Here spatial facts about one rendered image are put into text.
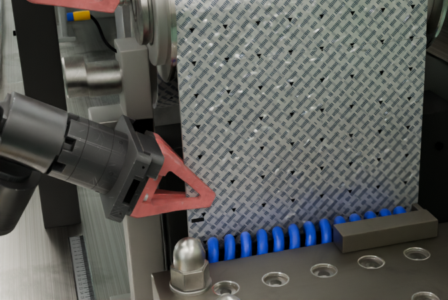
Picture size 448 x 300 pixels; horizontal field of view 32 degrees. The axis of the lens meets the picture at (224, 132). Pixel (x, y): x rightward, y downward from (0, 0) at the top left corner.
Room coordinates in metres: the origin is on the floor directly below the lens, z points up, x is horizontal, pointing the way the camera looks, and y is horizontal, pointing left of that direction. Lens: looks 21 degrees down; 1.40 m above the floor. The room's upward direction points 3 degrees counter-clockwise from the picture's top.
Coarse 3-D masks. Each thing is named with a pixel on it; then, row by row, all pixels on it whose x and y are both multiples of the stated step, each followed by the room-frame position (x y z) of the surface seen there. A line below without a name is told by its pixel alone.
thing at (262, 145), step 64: (192, 64) 0.65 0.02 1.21; (256, 64) 0.66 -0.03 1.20; (320, 64) 0.68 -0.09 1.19; (384, 64) 0.69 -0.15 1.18; (192, 128) 0.65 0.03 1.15; (256, 128) 0.66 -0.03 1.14; (320, 128) 0.68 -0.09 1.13; (384, 128) 0.69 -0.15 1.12; (192, 192) 0.65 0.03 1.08; (256, 192) 0.66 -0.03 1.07; (320, 192) 0.68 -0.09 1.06; (384, 192) 0.69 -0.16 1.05
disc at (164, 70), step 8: (168, 0) 0.64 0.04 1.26; (168, 8) 0.64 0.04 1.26; (168, 16) 0.65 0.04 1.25; (168, 24) 0.65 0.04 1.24; (176, 24) 0.64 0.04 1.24; (168, 32) 0.65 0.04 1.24; (176, 32) 0.64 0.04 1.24; (168, 40) 0.66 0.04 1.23; (176, 40) 0.64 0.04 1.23; (168, 48) 0.66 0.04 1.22; (176, 48) 0.64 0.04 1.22; (168, 56) 0.66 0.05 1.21; (176, 56) 0.65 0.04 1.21; (168, 64) 0.67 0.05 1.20; (160, 72) 0.71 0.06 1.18; (168, 72) 0.67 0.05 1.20; (168, 80) 0.68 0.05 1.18
